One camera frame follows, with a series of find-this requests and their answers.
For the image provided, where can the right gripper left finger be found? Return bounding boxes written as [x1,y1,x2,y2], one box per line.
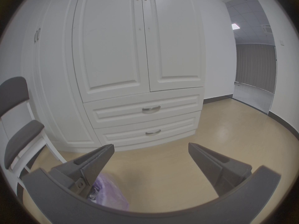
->
[50,144,115,199]

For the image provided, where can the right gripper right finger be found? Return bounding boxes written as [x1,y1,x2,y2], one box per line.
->
[188,142,253,198]

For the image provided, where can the purple plastic bag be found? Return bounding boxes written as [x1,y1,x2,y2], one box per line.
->
[88,174,129,210]

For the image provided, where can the white chair dark grey seat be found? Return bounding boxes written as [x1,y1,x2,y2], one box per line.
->
[0,77,67,196]

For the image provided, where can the grey curtain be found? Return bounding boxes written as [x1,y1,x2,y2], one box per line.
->
[235,43,277,94]

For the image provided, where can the white wardrobe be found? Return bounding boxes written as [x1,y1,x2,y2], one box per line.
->
[21,0,206,152]

